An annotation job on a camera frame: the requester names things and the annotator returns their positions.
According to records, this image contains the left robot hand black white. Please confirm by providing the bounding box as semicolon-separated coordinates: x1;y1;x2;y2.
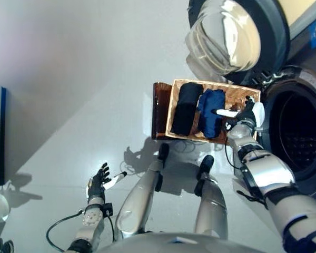
87;162;127;205

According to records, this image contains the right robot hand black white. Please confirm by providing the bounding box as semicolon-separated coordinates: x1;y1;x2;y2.
212;96;265;128

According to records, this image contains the blue garment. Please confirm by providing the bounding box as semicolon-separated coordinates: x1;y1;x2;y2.
196;89;226;140

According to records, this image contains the long black garment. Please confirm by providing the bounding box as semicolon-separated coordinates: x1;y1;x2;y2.
170;82;204;137

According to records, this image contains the dark grey washing machine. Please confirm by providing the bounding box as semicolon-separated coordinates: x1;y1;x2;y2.
231;21;316;199

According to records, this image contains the round washing machine door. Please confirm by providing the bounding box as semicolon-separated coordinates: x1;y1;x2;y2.
185;0;291;85

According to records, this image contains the wicker laundry basket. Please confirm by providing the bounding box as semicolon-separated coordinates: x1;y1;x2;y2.
165;79;262;144

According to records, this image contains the glossy brown stool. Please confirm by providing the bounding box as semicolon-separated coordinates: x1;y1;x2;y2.
152;82;175;140

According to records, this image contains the silver right robot leg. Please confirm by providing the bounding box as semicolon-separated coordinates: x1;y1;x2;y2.
193;155;229;239

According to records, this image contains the silver robot torso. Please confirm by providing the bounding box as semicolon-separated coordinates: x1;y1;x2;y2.
97;231;267;253

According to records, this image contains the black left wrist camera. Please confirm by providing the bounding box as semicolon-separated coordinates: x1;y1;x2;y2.
103;202;114;217

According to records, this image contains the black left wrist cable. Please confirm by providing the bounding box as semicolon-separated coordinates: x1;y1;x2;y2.
45;209;115;253

